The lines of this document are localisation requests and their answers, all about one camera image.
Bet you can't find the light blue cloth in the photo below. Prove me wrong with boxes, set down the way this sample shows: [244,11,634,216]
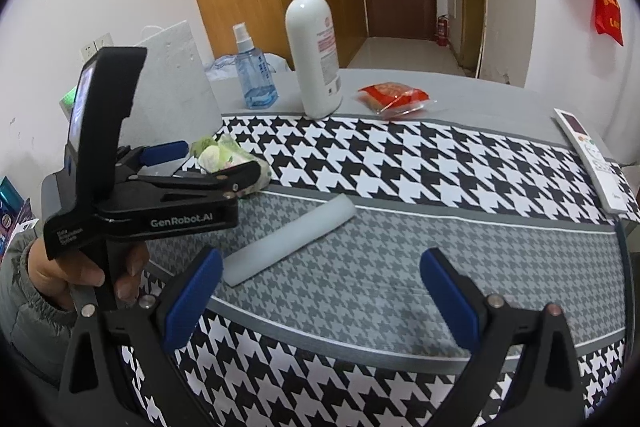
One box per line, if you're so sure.
[206,52,292,82]

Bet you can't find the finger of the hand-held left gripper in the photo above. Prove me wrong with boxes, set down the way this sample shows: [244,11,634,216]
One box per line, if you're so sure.
[116,141,190,172]
[131,161,262,198]

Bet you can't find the white foam stick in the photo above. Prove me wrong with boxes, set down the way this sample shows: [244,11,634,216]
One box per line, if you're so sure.
[222,193,357,290]

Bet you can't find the black white houndstooth mat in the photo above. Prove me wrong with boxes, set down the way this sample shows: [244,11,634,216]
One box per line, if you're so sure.
[115,114,640,427]

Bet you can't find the white red pump bottle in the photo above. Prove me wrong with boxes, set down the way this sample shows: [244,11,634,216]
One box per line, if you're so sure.
[267,0,344,120]

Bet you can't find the person's left forearm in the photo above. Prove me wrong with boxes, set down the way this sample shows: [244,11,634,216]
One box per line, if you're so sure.
[0,227,76,388]

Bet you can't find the red snack packet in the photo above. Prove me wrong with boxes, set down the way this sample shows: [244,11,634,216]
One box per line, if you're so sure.
[356,81,432,120]

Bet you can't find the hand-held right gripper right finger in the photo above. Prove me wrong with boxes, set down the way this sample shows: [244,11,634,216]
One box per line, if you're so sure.
[420,248,586,427]

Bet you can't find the green floral packet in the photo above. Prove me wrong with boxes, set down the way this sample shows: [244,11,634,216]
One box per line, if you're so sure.
[191,133,272,198]

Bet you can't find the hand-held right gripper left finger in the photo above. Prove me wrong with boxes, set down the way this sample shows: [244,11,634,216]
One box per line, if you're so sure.
[59,246,224,427]

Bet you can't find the white remote control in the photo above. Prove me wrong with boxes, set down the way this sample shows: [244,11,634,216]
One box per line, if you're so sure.
[552,108,628,215]

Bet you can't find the white foam box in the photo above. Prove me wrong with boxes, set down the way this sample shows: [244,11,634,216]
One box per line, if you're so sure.
[134,20,222,148]

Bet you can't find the colourful packages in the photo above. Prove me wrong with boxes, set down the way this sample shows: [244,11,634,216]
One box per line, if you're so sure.
[0,176,40,258]

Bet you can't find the person's left hand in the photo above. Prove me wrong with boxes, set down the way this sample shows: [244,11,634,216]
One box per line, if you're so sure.
[26,237,150,314]

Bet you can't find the blue spray bottle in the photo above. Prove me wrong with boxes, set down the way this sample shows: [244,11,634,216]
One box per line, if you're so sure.
[231,23,279,110]

